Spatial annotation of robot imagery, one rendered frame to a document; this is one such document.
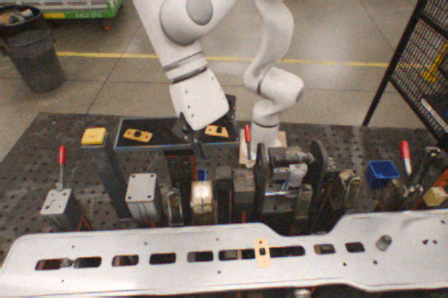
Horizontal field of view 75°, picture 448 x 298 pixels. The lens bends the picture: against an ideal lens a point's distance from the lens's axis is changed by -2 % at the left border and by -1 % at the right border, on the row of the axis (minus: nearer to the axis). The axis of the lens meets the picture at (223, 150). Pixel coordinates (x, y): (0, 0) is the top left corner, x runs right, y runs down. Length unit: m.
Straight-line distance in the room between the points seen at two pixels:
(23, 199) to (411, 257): 1.49
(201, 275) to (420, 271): 0.58
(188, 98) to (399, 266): 0.71
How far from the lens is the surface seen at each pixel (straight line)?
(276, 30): 0.97
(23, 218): 1.52
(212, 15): 0.51
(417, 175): 1.00
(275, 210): 0.98
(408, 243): 1.01
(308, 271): 0.87
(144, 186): 0.86
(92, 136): 0.98
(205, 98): 0.58
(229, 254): 0.87
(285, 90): 1.08
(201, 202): 0.84
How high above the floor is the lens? 1.78
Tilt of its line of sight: 47 degrees down
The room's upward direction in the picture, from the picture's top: straight up
